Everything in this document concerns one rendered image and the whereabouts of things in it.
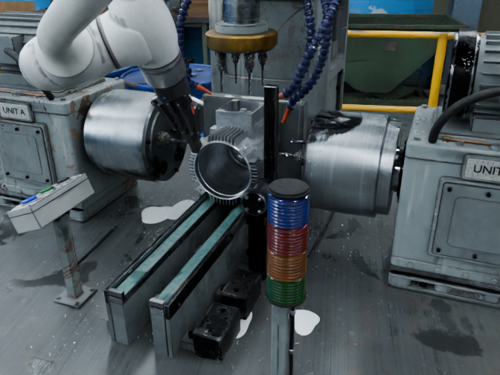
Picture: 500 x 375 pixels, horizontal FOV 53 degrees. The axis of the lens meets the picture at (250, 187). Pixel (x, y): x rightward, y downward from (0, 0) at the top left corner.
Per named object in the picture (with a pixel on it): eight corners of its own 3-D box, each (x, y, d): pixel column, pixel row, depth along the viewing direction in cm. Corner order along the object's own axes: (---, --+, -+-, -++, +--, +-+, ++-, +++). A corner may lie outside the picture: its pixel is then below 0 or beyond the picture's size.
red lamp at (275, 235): (274, 232, 77) (274, 206, 76) (312, 239, 76) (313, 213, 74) (261, 252, 72) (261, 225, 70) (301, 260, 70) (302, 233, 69)
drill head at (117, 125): (103, 151, 166) (92, 76, 155) (202, 165, 154) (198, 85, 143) (51, 180, 145) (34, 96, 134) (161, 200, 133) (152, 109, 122)
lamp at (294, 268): (274, 257, 79) (274, 232, 77) (310, 264, 77) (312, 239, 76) (261, 277, 74) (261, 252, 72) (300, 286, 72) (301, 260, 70)
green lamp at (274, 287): (273, 280, 81) (274, 257, 79) (309, 287, 79) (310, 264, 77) (261, 301, 76) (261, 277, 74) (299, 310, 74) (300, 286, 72)
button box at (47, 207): (73, 198, 114) (62, 177, 113) (96, 193, 111) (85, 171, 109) (17, 234, 100) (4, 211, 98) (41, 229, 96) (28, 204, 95)
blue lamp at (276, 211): (274, 206, 76) (274, 179, 74) (313, 213, 74) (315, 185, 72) (261, 225, 70) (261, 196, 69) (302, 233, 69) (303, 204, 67)
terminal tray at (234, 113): (233, 123, 141) (232, 98, 138) (268, 127, 137) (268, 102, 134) (215, 137, 131) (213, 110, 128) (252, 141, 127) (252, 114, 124)
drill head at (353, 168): (295, 178, 144) (298, 94, 134) (445, 201, 131) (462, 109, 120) (267, 219, 123) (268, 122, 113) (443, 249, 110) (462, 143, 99)
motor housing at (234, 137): (221, 170, 149) (219, 109, 141) (281, 180, 143) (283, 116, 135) (190, 199, 132) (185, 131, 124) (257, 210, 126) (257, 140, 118)
